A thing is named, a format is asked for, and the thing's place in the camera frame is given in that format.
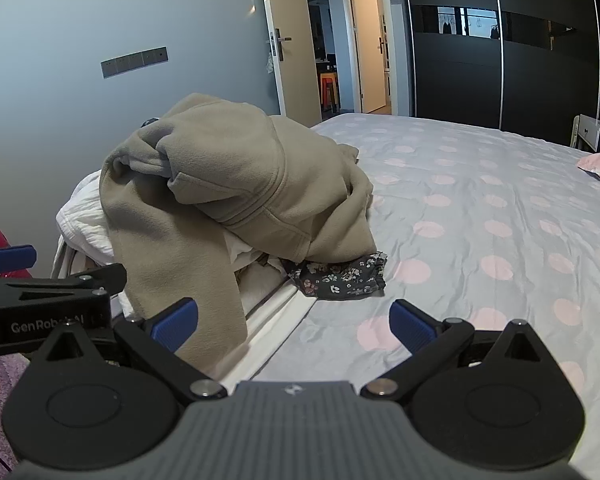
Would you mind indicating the orange stool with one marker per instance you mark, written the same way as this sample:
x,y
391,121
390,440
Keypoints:
x,y
328,87

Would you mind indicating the beige bedroom door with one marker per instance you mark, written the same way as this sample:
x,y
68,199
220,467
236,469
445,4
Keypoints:
x,y
300,70

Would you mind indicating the white nightstand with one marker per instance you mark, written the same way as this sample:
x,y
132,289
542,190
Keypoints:
x,y
587,132

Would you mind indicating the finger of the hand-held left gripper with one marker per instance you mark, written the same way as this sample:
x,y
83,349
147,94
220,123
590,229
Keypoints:
x,y
80,282
10,257

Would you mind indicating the grey light switch panel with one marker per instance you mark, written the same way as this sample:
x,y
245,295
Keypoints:
x,y
135,62

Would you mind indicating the beige hallway door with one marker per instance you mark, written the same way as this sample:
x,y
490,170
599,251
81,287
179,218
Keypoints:
x,y
370,50

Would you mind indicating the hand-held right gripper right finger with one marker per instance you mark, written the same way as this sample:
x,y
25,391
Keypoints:
x,y
410,327

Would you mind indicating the white quilted garment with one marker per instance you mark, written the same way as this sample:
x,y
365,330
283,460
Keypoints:
x,y
85,220

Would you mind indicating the black sliding wardrobe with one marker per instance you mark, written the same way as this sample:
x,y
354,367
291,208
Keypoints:
x,y
455,70

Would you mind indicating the purple fuzzy cloth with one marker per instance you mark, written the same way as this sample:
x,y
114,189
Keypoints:
x,y
10,375

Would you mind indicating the dark floral garment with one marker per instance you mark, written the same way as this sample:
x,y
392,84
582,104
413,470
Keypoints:
x,y
340,280

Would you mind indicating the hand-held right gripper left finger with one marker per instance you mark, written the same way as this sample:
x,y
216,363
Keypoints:
x,y
172,325

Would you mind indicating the beige fleece jacket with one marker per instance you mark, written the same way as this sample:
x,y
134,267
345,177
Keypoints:
x,y
230,170

